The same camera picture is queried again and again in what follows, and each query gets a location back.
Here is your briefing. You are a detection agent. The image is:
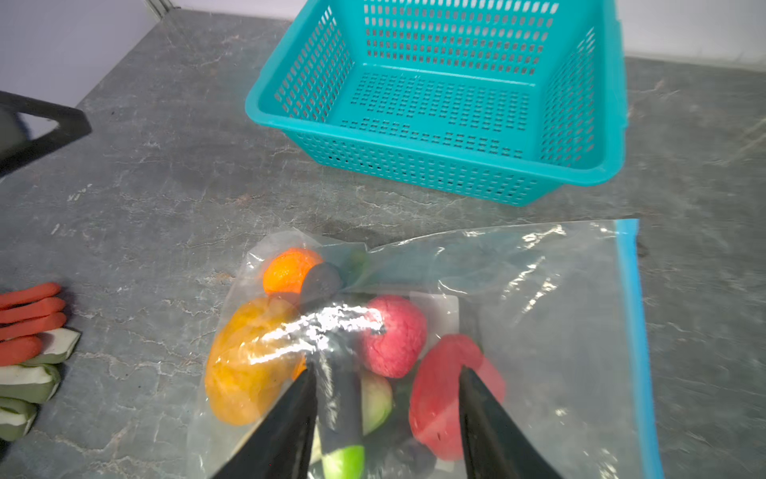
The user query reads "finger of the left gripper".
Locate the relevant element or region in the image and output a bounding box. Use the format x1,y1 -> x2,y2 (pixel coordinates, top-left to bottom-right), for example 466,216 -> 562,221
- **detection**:
0,91 -> 94,178

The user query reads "yellow orange mango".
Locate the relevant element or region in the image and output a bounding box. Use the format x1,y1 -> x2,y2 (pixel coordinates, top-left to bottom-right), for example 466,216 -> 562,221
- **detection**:
205,297 -> 306,426

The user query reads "white radish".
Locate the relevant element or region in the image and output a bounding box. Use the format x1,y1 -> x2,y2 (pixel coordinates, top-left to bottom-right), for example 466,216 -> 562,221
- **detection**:
310,369 -> 393,465

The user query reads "clear zip top bag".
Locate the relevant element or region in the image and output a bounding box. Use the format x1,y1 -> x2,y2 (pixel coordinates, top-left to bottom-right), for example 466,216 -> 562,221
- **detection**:
188,220 -> 663,478

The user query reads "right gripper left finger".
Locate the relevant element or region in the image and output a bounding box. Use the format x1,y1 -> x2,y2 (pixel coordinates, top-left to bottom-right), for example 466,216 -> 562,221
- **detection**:
213,366 -> 317,479

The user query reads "red white work glove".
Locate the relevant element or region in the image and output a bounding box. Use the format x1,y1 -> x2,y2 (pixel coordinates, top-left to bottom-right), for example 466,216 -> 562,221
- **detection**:
1,283 -> 81,443

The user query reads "pink red round fruit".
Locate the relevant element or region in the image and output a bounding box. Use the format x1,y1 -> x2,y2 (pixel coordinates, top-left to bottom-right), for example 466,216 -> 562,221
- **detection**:
362,295 -> 427,379

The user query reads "teal plastic basket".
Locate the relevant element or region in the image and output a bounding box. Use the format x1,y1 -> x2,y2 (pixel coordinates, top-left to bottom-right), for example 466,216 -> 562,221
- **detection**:
245,0 -> 628,207

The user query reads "small red pepper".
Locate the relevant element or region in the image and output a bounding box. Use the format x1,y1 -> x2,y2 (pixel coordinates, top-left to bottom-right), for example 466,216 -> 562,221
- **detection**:
409,335 -> 506,461

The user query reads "small orange fruit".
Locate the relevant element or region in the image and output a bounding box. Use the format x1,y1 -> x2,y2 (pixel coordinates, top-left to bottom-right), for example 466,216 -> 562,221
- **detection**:
263,247 -> 324,295

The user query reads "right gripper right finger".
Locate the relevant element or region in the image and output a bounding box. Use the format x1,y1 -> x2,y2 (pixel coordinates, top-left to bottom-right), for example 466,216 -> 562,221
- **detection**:
459,366 -> 562,479

